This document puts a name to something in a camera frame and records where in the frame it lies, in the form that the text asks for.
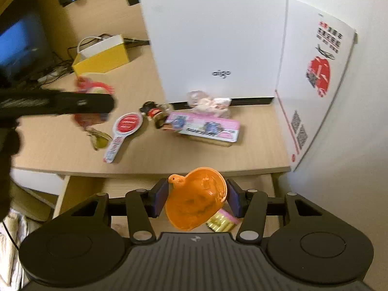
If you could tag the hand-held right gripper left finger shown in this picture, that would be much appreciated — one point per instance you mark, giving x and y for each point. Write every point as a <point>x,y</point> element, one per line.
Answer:
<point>160,198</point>

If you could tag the small black wall plate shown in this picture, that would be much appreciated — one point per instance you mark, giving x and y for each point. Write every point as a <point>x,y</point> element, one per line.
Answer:
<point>132,0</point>

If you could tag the white computer case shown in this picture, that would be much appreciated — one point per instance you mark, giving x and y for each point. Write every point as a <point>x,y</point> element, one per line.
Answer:
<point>212,30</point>

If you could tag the narrow white drawer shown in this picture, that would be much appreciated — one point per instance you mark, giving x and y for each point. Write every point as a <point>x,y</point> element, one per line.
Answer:
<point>36,182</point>

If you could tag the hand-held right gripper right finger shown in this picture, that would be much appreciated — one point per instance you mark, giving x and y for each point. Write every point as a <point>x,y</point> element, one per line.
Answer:
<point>235,198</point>

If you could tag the white printed leaflet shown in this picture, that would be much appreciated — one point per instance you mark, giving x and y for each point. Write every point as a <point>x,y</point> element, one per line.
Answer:
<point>303,66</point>

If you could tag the white extension socket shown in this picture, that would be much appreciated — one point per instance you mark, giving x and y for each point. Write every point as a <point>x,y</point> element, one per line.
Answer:
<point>48,77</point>

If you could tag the white quilted bedding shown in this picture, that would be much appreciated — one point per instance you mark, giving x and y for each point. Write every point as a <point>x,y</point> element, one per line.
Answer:
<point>18,248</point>

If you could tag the wide white drawer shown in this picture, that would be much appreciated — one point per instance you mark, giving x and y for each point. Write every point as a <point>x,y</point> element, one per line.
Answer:
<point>91,185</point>

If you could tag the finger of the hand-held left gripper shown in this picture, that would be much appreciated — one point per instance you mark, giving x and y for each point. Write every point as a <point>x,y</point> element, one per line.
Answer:
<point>60,103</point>

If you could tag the pink white squishy toy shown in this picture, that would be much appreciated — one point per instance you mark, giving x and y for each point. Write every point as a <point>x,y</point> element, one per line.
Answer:
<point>91,86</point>

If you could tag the yellow pink cupcake toy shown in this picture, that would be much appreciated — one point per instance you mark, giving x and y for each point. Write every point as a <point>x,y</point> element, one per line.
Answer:
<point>219,222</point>

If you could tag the yellow cardboard box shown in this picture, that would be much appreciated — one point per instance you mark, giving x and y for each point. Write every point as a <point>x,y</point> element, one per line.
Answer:
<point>101,59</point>

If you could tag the orange plastic pumpkin shell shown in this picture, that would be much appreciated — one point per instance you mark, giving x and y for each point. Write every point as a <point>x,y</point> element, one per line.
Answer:
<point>194,203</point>

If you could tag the clear bag of pink pieces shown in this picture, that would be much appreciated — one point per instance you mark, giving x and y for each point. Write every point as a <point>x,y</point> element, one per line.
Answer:
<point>209,103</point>

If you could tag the small dark bottle charm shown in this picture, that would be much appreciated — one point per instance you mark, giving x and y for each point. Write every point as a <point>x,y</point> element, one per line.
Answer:
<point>156,113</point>

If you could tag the black computer monitor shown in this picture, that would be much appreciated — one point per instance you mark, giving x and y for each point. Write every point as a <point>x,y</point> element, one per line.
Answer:
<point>24,42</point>

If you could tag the pink printed card pack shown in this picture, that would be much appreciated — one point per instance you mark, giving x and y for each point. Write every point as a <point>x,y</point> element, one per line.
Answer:
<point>206,127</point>

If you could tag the white paddle with red label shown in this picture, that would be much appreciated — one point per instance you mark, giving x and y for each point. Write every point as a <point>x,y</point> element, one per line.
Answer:
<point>127,124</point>

